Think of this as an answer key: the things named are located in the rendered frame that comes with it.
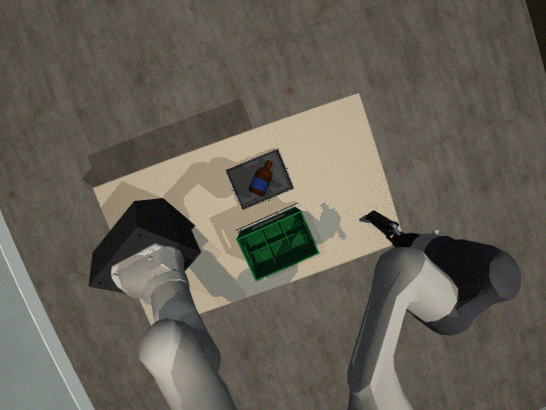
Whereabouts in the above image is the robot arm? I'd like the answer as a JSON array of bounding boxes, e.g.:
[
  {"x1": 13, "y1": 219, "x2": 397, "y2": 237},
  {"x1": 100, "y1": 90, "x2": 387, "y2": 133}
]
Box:
[{"x1": 111, "y1": 230, "x2": 521, "y2": 410}]

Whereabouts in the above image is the brown bottle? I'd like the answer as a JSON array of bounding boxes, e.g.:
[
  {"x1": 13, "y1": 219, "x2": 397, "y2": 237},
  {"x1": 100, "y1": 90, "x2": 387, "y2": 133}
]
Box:
[{"x1": 249, "y1": 160, "x2": 273, "y2": 196}]

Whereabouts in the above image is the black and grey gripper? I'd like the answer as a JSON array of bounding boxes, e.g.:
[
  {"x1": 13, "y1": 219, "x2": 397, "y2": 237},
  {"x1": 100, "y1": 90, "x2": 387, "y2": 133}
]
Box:
[{"x1": 359, "y1": 210, "x2": 421, "y2": 247}]

